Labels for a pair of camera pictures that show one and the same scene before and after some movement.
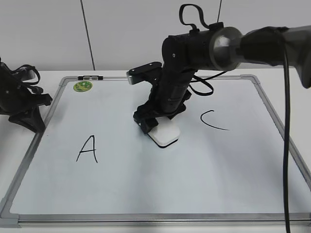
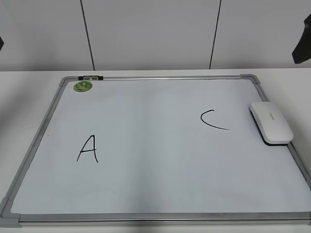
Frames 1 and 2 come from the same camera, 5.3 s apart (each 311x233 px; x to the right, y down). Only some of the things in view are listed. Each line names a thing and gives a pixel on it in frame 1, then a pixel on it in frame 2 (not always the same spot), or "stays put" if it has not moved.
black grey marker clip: (90, 77) stays put
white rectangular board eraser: (165, 133) → (270, 124)
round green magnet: (82, 86) stays put
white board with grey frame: (92, 166) stays put
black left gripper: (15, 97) → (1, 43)
